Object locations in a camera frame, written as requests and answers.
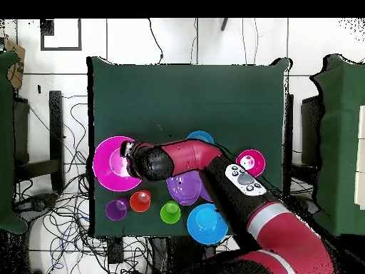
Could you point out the pink plastic bowl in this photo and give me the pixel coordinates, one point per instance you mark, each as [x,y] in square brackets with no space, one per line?
[105,165]

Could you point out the orange plastic cup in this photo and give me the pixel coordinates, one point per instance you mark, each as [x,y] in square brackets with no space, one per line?
[136,204]

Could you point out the purple plastic bowl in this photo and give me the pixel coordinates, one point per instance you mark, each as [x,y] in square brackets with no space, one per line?
[182,191]
[206,194]

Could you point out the blue ribbed small bowl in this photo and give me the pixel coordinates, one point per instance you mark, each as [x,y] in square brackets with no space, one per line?
[199,135]

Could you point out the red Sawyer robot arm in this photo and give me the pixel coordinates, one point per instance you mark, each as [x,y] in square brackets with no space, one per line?
[194,155]

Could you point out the purple plastic cup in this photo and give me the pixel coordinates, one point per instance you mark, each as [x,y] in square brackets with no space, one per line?
[114,212]

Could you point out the black metal stand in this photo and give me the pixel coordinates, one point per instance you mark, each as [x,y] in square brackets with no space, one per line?
[56,128]

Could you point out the dark green tablecloth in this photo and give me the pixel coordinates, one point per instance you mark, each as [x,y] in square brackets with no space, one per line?
[185,94]

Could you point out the green plastic cup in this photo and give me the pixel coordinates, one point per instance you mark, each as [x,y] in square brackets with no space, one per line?
[168,218]

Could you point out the black power strip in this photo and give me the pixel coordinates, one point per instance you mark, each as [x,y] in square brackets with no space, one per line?
[115,249]

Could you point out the black cabinet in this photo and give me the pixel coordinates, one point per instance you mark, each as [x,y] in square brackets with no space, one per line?
[21,128]

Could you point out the blue deep plastic bowl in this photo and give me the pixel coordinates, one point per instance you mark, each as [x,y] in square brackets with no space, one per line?
[205,225]

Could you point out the green cloth covered table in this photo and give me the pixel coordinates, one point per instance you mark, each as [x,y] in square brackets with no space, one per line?
[342,142]
[5,142]

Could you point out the red plastic bowl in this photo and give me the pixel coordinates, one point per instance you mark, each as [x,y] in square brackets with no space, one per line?
[255,164]

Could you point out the brown cardboard box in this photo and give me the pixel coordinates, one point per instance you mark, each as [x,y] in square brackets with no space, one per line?
[15,71]

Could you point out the dark short rod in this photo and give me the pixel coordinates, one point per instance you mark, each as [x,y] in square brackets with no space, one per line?
[224,24]

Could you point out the black upright bar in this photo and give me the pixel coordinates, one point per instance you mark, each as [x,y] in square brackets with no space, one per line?
[288,128]

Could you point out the black box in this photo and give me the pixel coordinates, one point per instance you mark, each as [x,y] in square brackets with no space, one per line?
[310,128]

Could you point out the dark pedestal leg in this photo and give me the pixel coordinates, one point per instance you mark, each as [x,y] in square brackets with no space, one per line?
[37,201]

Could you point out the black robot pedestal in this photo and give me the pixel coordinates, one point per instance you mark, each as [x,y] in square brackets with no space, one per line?
[176,257]

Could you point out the black square floor frame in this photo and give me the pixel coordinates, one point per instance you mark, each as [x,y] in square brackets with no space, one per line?
[60,49]

